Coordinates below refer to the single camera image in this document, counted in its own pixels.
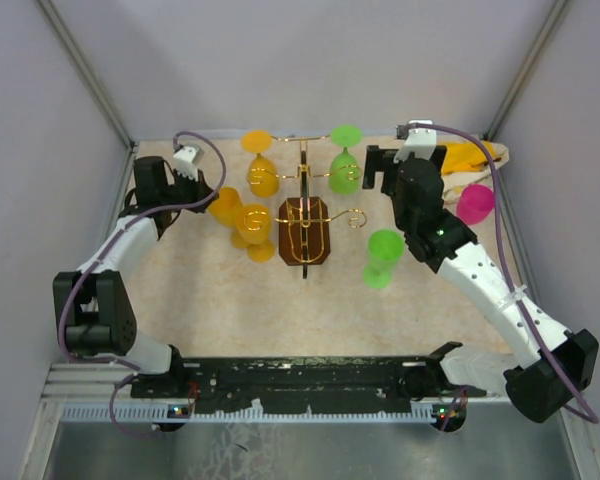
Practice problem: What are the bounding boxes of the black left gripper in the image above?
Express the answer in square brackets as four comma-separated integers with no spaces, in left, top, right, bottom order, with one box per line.
[161,166,219,214]

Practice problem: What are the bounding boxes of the green wine glass hung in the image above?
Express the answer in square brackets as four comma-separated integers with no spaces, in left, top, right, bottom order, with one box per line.
[328,124,362,195]

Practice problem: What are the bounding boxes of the yellow wine glass hung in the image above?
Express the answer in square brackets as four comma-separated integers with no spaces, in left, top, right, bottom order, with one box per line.
[241,130,279,198]

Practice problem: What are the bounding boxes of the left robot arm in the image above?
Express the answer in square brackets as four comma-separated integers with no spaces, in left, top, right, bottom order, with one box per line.
[52,147,218,397]

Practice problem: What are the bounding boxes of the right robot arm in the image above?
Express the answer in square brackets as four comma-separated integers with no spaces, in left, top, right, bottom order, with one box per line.
[362,145,599,423]

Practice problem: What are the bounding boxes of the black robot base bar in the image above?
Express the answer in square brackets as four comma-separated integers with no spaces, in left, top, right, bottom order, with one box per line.
[129,355,487,401]

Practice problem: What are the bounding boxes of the yellow wine glass left back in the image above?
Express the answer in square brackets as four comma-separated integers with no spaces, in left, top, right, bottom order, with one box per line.
[208,187,248,249]

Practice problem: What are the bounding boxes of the yellow wine glass left front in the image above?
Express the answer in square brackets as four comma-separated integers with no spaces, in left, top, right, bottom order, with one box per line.
[234,203,275,263]

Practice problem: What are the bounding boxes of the green wine glass standing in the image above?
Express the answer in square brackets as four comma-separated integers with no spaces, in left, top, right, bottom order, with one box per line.
[363,229,405,289]

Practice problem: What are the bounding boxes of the wooden rack base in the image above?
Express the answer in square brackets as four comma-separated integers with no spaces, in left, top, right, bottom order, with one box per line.
[278,197,330,266]

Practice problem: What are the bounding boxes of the pink plastic wine glass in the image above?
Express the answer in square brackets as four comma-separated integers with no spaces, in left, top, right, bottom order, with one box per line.
[456,184,495,225]

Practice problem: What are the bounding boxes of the yellow patterned folded cloth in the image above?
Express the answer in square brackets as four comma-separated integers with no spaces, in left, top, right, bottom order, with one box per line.
[441,142,492,205]

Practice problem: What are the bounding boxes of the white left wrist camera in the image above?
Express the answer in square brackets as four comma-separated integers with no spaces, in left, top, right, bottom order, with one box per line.
[172,145,203,181]

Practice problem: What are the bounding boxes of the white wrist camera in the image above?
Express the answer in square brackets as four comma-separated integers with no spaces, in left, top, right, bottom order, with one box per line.
[393,120,437,164]
[172,145,203,181]

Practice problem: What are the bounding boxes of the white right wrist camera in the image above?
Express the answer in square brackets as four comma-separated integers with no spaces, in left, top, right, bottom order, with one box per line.
[393,120,437,164]

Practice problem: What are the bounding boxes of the gold wire wine glass rack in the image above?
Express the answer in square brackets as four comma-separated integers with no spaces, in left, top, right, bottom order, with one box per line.
[241,124,363,280]

